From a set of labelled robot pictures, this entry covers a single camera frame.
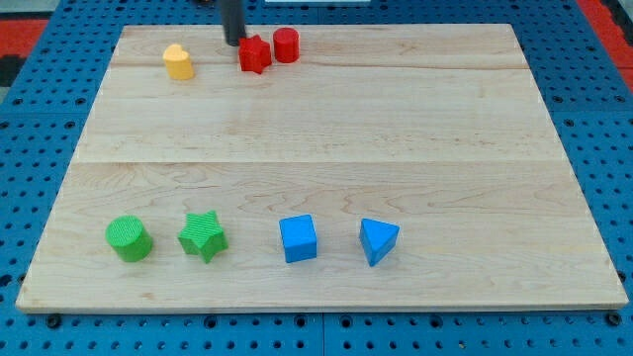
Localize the red star block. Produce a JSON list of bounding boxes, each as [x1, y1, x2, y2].
[[238, 35, 272, 74]]

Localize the light wooden board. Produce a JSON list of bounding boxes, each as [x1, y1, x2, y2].
[[16, 24, 628, 314]]

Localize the green star block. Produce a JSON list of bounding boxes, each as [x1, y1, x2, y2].
[[178, 211, 228, 264]]

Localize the blue cube block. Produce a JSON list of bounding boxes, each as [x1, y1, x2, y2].
[[279, 215, 317, 263]]

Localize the blue triangular prism block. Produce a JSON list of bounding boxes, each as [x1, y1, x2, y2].
[[359, 219, 400, 267]]

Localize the red cylinder block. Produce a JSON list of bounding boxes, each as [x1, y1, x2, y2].
[[273, 27, 300, 63]]

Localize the yellow heart block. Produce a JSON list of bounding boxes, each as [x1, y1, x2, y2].
[[162, 44, 195, 80]]

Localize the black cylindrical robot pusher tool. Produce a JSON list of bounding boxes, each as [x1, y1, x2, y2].
[[219, 0, 246, 46]]

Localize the green cylinder block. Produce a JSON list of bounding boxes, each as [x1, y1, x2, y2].
[[105, 216, 153, 262]]

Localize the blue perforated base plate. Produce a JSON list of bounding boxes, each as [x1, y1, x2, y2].
[[1, 0, 632, 355]]

